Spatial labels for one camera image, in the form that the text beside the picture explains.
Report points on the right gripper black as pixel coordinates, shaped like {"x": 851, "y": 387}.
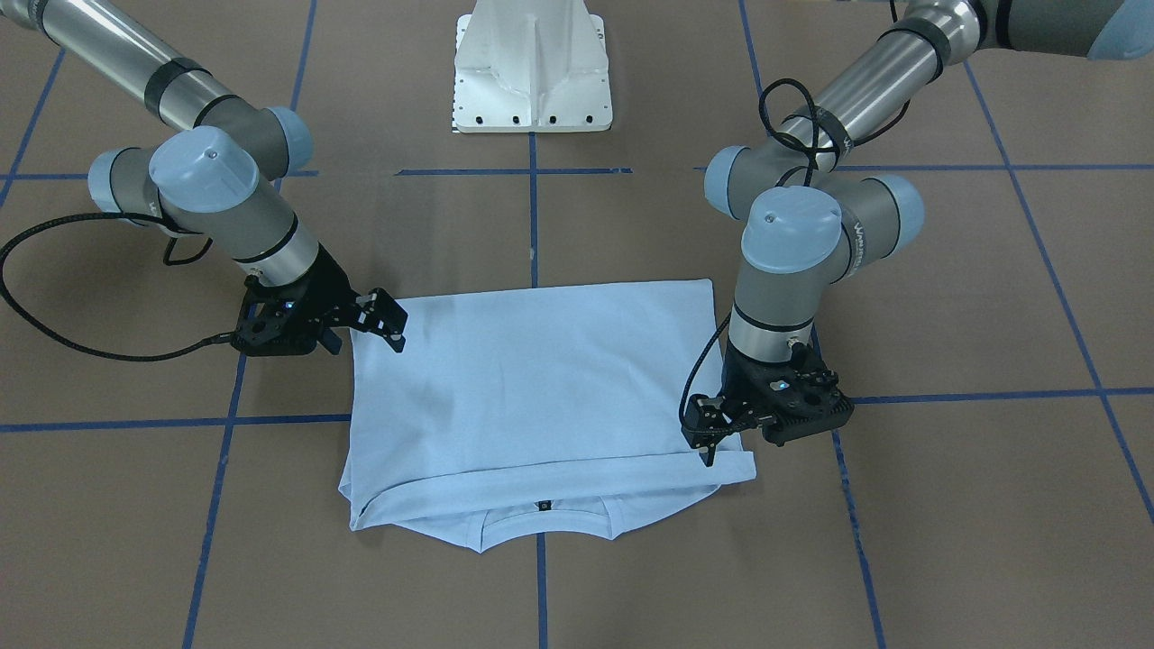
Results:
{"x": 330, "y": 287}

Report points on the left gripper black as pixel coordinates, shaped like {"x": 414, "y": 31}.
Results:
{"x": 735, "y": 379}

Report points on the light blue t-shirt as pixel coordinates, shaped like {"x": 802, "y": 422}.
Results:
{"x": 520, "y": 412}

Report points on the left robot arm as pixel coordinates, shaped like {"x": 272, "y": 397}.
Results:
{"x": 806, "y": 229}

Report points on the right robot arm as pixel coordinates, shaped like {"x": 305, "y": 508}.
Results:
{"x": 216, "y": 178}

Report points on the brown paper table cover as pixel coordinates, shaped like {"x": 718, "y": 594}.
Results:
{"x": 992, "y": 490}

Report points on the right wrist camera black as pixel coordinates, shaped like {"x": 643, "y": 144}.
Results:
{"x": 289, "y": 320}

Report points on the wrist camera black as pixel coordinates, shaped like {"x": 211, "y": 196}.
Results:
{"x": 289, "y": 320}
{"x": 805, "y": 398}

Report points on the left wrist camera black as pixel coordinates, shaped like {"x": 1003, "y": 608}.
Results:
{"x": 805, "y": 398}

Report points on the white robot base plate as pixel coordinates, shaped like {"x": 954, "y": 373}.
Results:
{"x": 531, "y": 67}

